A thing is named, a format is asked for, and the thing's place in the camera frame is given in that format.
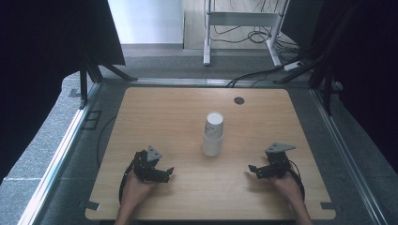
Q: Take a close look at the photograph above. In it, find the white metal stand frame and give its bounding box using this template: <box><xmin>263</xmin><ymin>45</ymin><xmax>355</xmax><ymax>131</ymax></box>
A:
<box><xmin>203</xmin><ymin>0</ymin><xmax>291</xmax><ymax>68</ymax></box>

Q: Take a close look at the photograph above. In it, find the person's right hand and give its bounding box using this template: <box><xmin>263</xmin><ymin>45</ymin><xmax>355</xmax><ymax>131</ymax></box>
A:
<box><xmin>270</xmin><ymin>172</ymin><xmax>303</xmax><ymax>204</ymax></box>

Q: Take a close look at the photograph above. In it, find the black floor socket frame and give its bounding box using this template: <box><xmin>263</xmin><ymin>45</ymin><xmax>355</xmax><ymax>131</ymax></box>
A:
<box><xmin>81</xmin><ymin>110</ymin><xmax>103</xmax><ymax>131</ymax></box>

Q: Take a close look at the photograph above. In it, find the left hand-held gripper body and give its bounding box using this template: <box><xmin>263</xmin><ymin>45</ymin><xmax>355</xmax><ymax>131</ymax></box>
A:
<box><xmin>133</xmin><ymin>145</ymin><xmax>163</xmax><ymax>182</ymax></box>

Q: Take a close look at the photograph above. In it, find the white power strip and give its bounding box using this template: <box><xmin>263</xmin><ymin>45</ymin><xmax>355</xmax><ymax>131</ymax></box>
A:
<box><xmin>283</xmin><ymin>60</ymin><xmax>305</xmax><ymax>72</ymax></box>

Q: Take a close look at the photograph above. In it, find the person's left hand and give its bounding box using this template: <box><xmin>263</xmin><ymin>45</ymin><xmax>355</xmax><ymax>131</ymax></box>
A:
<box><xmin>120</xmin><ymin>171</ymin><xmax>158</xmax><ymax>206</ymax></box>

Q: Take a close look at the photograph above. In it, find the black floor cable bundle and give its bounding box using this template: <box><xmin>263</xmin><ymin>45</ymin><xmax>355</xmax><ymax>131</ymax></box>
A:
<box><xmin>213</xmin><ymin>23</ymin><xmax>301</xmax><ymax>54</ymax></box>

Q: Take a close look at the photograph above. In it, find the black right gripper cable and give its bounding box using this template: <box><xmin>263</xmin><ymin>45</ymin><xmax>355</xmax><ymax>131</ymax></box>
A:
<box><xmin>287</xmin><ymin>159</ymin><xmax>306</xmax><ymax>203</ymax></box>

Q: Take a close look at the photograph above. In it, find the black power cable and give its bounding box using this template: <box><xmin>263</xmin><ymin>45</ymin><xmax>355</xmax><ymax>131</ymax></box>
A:
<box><xmin>226</xmin><ymin>57</ymin><xmax>302</xmax><ymax>88</ymax></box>

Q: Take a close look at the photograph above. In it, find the thin black floor cable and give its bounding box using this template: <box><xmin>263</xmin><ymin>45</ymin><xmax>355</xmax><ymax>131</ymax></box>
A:
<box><xmin>96</xmin><ymin>114</ymin><xmax>117</xmax><ymax>169</ymax></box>

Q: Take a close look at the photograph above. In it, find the aluminium floor rail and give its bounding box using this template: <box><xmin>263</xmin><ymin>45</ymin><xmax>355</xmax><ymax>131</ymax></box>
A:
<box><xmin>309</xmin><ymin>88</ymin><xmax>390</xmax><ymax>225</ymax></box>
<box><xmin>18</xmin><ymin>82</ymin><xmax>102</xmax><ymax>225</ymax></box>

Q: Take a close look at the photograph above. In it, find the black tripod stand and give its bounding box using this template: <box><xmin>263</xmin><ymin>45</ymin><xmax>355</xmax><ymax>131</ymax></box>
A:
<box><xmin>273</xmin><ymin>0</ymin><xmax>360</xmax><ymax>117</ymax></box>
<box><xmin>78</xmin><ymin>51</ymin><xmax>139</xmax><ymax>111</ymax></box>

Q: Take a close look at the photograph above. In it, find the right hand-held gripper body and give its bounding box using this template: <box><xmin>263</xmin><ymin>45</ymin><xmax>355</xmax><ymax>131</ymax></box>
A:
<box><xmin>265</xmin><ymin>142</ymin><xmax>297</xmax><ymax>179</ymax></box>

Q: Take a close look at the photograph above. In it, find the white paper cup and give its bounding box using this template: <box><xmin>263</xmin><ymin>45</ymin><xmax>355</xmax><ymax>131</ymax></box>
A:
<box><xmin>204</xmin><ymin>111</ymin><xmax>225</xmax><ymax>139</ymax></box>
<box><xmin>202</xmin><ymin>132</ymin><xmax>224</xmax><ymax>158</ymax></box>

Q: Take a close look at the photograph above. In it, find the black curtain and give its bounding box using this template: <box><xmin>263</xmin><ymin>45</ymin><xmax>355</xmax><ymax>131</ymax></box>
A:
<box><xmin>281</xmin><ymin>0</ymin><xmax>398</xmax><ymax>174</ymax></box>
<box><xmin>0</xmin><ymin>0</ymin><xmax>127</xmax><ymax>186</ymax></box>

